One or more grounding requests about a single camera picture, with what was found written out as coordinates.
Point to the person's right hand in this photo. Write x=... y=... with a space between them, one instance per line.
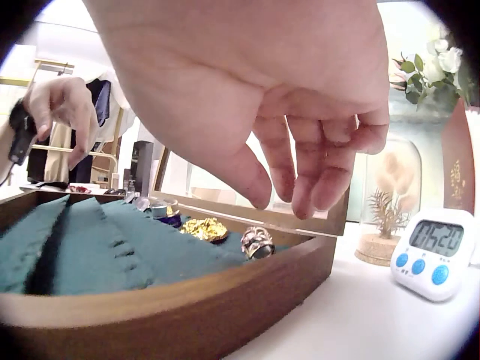
x=225 y=75

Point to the person's right thumb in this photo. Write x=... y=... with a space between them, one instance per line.
x=243 y=176

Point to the person's left thumb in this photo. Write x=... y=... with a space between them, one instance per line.
x=42 y=127

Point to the person's right little finger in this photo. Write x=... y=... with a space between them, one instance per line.
x=373 y=135

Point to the red card with gold print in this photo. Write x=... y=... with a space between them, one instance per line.
x=459 y=165

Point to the black rectangular box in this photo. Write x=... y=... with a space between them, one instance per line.
x=143 y=165

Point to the person's right index finger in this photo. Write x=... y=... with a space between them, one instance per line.
x=277 y=161

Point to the person's right ring finger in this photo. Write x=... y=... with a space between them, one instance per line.
x=335 y=172

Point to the gold clothes rack with garments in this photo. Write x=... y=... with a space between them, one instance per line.
x=108 y=108

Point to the white rose bouquet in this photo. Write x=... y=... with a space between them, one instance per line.
x=438 y=63

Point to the white digital timer blue buttons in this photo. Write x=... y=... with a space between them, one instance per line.
x=431 y=262

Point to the person's left hand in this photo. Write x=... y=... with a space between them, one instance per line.
x=60 y=101

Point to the small red patterned object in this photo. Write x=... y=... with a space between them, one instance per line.
x=79 y=188

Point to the person's left fingers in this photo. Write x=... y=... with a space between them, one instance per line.
x=82 y=135

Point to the person's right middle finger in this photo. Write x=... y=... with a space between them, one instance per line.
x=305 y=180

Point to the black wrist band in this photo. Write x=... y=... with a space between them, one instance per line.
x=20 y=131

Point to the wooden jewellery box with lid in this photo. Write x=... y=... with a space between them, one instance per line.
x=187 y=318

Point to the glass dome with dried flowers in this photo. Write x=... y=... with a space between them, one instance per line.
x=386 y=210

